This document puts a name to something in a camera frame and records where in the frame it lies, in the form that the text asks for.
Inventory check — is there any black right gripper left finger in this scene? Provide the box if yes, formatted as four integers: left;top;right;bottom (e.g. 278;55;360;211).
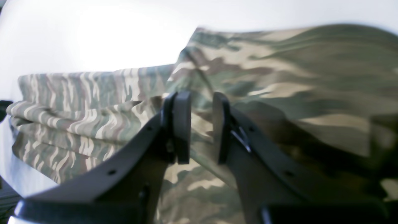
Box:
14;91;191;224

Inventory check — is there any camouflage T-shirt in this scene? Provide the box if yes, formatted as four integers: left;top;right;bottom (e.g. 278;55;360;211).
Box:
6;24;397;224

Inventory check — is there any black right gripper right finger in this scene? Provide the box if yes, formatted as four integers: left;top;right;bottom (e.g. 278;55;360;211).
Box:
213;92;389;224

